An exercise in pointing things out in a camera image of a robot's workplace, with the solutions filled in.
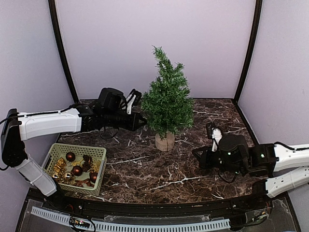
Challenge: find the left black frame post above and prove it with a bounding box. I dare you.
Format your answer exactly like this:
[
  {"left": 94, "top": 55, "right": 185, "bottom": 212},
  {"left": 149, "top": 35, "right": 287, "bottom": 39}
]
[{"left": 48, "top": 0, "right": 79, "bottom": 103}]

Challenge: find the green plastic basket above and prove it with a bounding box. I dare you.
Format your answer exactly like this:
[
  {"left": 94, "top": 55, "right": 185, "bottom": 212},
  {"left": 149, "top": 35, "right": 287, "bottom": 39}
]
[{"left": 42, "top": 143, "right": 106, "bottom": 196}]

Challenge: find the black frame post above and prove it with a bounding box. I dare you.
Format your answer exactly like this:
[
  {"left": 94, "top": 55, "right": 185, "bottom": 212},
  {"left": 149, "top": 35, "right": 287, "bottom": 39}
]
[
  {"left": 233, "top": 0, "right": 263, "bottom": 105},
  {"left": 48, "top": 0, "right": 79, "bottom": 103}
]

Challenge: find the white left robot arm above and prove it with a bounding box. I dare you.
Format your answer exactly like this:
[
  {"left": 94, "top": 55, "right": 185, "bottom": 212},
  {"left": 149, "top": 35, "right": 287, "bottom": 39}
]
[{"left": 0, "top": 87, "right": 147, "bottom": 211}]

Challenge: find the brown pine cone ornament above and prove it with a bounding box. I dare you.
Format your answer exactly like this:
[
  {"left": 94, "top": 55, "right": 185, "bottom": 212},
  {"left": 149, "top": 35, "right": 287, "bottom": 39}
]
[{"left": 82, "top": 155, "right": 93, "bottom": 172}]

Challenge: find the black front table rail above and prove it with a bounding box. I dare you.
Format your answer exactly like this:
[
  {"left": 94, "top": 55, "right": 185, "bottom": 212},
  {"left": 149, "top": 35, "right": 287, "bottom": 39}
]
[{"left": 41, "top": 195, "right": 273, "bottom": 218}]

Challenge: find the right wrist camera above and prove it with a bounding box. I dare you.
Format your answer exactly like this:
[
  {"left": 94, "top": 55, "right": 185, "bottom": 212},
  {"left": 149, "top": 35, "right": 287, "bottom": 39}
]
[{"left": 206, "top": 122, "right": 222, "bottom": 152}]

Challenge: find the small green christmas tree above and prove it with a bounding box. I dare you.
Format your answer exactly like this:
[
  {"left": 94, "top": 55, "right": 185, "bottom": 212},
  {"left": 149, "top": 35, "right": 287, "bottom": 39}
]
[{"left": 141, "top": 46, "right": 194, "bottom": 152}]

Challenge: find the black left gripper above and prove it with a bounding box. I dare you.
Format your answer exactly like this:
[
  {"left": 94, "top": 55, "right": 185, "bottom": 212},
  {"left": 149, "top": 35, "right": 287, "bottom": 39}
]
[{"left": 103, "top": 110, "right": 146, "bottom": 131}]

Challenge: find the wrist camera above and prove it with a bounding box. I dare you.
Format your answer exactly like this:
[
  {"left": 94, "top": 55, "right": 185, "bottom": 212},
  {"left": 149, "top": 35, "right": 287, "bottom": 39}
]
[
  {"left": 206, "top": 122, "right": 222, "bottom": 152},
  {"left": 123, "top": 89, "right": 142, "bottom": 114}
]

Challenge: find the right black frame post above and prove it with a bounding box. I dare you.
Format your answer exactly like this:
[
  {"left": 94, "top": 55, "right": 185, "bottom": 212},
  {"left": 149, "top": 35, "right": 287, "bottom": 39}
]
[{"left": 233, "top": 0, "right": 263, "bottom": 105}]

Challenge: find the white cable duct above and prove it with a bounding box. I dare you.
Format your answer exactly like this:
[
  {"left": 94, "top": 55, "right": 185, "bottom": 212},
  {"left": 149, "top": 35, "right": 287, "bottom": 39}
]
[{"left": 31, "top": 206, "right": 231, "bottom": 232}]

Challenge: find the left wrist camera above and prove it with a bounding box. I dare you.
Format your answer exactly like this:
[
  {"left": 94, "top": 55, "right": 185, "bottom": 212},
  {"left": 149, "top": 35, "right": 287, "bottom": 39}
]
[{"left": 123, "top": 89, "right": 142, "bottom": 114}]

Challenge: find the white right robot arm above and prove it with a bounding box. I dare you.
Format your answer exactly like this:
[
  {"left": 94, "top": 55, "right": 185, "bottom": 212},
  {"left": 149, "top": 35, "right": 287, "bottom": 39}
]
[{"left": 192, "top": 134, "right": 309, "bottom": 210}]

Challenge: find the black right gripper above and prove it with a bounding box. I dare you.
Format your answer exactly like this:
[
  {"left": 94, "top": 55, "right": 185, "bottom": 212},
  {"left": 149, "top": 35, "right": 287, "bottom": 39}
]
[{"left": 193, "top": 145, "right": 245, "bottom": 175}]

